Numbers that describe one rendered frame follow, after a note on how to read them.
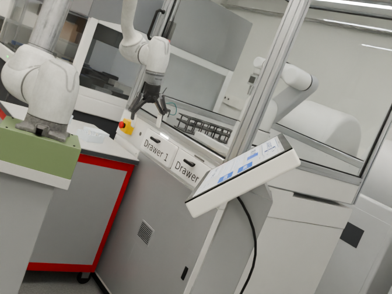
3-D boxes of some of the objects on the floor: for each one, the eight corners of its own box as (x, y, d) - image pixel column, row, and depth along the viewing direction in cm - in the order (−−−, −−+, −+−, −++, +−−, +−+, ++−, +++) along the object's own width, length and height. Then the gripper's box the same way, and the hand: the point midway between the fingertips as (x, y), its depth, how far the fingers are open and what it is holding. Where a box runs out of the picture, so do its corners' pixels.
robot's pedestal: (-76, 349, 168) (-13, 157, 157) (-56, 303, 196) (-1, 137, 185) (9, 361, 178) (73, 182, 167) (17, 315, 206) (72, 159, 195)
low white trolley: (-21, 287, 216) (31, 136, 205) (-42, 225, 263) (-1, 100, 252) (91, 288, 252) (139, 160, 241) (55, 233, 300) (94, 124, 289)
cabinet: (151, 374, 203) (219, 209, 191) (70, 254, 281) (115, 132, 270) (287, 356, 263) (346, 230, 251) (189, 261, 341) (230, 161, 330)
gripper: (132, 83, 205) (125, 129, 211) (179, 87, 219) (171, 130, 225) (125, 79, 211) (118, 123, 216) (171, 83, 225) (163, 125, 231)
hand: (145, 125), depth 220 cm, fingers open, 13 cm apart
